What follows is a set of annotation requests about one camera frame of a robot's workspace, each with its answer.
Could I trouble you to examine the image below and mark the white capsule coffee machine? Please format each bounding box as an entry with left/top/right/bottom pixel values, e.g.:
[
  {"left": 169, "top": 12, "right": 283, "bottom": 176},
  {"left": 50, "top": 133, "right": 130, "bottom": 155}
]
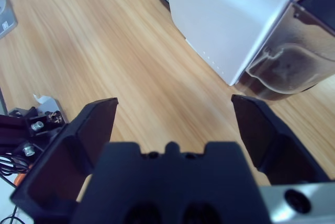
[{"left": 154, "top": 0, "right": 311, "bottom": 86}]

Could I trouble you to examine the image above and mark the black cable at white block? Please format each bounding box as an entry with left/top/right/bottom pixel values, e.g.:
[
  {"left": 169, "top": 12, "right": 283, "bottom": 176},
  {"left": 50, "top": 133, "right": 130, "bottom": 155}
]
[{"left": 0, "top": 153, "right": 31, "bottom": 224}]

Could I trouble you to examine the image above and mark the arm grey base plate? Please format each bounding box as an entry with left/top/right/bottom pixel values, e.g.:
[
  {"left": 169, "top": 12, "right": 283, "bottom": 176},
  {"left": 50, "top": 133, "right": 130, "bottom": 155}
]
[{"left": 0, "top": 0, "right": 18, "bottom": 39}]

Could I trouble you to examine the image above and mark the clear water tank black lid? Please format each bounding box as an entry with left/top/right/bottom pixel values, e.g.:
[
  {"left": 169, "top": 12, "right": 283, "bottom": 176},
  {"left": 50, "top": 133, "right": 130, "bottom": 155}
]
[{"left": 234, "top": 0, "right": 335, "bottom": 102}]

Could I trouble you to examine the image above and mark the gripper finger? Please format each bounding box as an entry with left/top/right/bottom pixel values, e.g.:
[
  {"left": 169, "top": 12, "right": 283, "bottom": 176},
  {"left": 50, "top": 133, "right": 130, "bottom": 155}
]
[
  {"left": 231, "top": 94, "right": 330, "bottom": 185},
  {"left": 9, "top": 97, "right": 119, "bottom": 224}
]

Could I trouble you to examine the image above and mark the white block with dark post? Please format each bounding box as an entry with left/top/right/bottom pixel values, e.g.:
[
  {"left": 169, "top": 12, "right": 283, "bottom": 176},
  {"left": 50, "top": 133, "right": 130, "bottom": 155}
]
[{"left": 0, "top": 97, "right": 70, "bottom": 162}]

